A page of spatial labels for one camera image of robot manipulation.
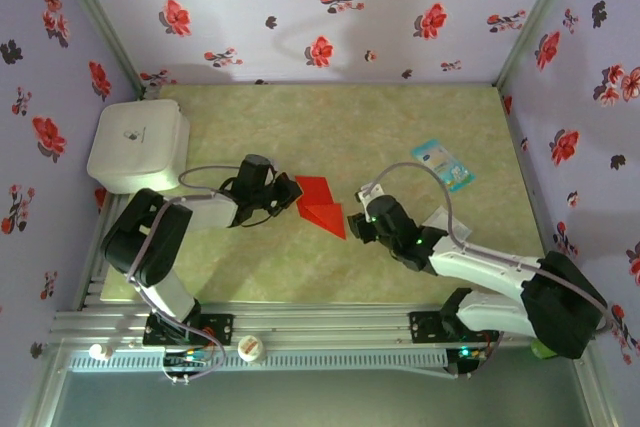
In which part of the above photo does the lilac left arm cable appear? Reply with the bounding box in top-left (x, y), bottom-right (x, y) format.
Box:
top-left (124, 165), bottom-right (251, 387)

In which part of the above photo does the aluminium side rail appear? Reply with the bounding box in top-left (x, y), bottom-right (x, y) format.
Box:
top-left (74, 191), bottom-right (129, 311)
top-left (499, 86), bottom-right (586, 306)

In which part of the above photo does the aluminium frame rail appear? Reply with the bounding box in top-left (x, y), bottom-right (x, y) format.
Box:
top-left (49, 302), bottom-right (599, 348)

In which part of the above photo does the white plastic lidded box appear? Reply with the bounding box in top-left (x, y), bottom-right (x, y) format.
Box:
top-left (86, 98), bottom-right (191, 195)

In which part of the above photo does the white slotted cable duct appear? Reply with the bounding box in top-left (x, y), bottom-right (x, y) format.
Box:
top-left (67, 349), bottom-right (449, 373)

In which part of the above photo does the lilac right arm cable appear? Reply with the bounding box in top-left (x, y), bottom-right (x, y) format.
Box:
top-left (362, 161), bottom-right (614, 379)

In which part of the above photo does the blue snack packet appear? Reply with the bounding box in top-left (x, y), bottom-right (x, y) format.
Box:
top-left (410, 138), bottom-right (476, 193)

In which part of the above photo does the small circuit board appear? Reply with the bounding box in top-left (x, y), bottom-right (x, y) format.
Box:
top-left (457, 344), bottom-right (489, 363)
top-left (162, 349), bottom-right (214, 368)

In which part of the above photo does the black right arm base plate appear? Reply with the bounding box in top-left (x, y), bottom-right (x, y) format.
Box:
top-left (408, 310), bottom-right (501, 344)

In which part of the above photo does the green bottle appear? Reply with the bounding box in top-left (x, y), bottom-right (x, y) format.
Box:
top-left (530, 339), bottom-right (557, 361)

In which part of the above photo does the lilac arm cable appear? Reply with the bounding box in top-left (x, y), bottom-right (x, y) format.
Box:
top-left (124, 165), bottom-right (251, 387)
top-left (362, 161), bottom-right (614, 379)

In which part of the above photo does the aluminium corner post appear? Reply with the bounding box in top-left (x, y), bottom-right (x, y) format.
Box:
top-left (47, 0), bottom-right (151, 98)
top-left (494, 0), bottom-right (584, 88)

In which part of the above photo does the red paper sheet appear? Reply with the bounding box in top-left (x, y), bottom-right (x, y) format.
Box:
top-left (294, 175), bottom-right (347, 240)

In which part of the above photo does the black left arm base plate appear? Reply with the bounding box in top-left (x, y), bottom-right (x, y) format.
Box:
top-left (143, 313), bottom-right (235, 347)

